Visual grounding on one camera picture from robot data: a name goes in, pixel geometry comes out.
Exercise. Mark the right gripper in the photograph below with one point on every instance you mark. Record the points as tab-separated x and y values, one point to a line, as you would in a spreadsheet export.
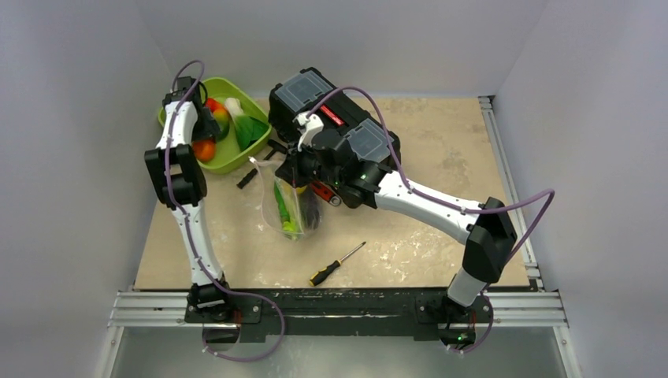
291	170

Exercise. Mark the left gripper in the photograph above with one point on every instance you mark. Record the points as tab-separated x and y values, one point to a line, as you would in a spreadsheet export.
210	130

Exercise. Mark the toy purple eggplant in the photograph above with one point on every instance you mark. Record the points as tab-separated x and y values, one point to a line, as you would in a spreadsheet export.
311	210

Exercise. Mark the clear zip top bag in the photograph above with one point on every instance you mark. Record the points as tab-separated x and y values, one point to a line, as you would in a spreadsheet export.
268	173

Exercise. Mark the toy green bean pod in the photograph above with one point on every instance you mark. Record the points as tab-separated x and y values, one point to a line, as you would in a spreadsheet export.
282	203

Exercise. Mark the toy green onion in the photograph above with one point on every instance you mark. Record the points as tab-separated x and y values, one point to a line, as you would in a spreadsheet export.
291	225

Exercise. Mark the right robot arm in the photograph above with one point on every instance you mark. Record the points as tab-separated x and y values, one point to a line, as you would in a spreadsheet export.
483	228

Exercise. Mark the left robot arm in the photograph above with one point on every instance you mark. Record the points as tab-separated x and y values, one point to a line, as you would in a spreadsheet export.
180	185

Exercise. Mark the toy mango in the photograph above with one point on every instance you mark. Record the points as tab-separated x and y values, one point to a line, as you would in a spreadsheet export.
222	117

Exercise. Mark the toy orange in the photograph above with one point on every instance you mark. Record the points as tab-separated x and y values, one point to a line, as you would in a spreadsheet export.
204	150

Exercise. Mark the toy red strawberry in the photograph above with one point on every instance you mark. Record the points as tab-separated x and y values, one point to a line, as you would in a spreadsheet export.
213	105

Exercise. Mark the toy green leaf vegetable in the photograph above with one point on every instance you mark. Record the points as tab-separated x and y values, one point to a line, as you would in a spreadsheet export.
248	129

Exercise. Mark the black toolbox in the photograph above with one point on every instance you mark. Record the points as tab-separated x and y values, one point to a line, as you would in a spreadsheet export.
309	91

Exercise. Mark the yellow black screwdriver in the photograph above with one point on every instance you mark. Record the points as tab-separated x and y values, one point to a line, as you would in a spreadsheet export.
321	275

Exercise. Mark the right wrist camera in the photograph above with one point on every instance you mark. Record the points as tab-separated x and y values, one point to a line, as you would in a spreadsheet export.
309	126

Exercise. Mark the adjustable wrench red handle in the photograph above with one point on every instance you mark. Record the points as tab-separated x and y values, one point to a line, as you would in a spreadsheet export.
325	193

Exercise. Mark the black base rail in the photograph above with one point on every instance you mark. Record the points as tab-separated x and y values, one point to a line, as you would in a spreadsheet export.
421	313

